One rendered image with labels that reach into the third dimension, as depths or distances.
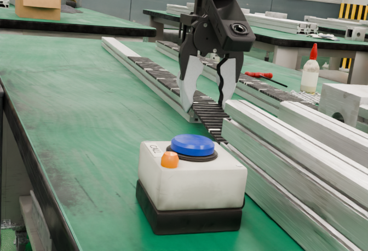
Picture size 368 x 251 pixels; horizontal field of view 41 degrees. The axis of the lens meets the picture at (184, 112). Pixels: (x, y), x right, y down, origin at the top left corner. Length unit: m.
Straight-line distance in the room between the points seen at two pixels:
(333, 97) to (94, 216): 0.40
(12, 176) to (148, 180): 1.42
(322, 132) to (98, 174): 0.24
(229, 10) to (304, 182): 0.37
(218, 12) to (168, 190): 0.37
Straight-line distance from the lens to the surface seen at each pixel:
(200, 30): 0.74
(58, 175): 0.54
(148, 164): 0.44
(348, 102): 0.70
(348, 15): 8.69
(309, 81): 1.21
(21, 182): 1.86
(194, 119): 0.79
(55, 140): 0.66
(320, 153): 0.42
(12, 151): 1.81
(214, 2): 0.74
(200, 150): 0.43
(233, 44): 0.69
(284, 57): 3.17
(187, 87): 0.76
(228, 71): 0.77
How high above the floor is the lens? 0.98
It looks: 14 degrees down
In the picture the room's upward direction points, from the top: 6 degrees clockwise
